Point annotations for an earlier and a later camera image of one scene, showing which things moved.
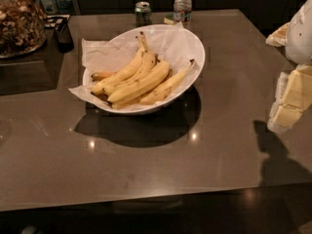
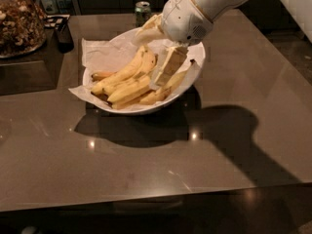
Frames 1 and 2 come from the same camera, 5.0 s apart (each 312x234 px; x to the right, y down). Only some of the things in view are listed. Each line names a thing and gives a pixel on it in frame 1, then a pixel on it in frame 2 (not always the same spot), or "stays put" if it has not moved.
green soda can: [143, 14] stays put
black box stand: [35, 70] stays put
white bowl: [144, 68] stays put
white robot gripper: [300, 36] → [181, 19]
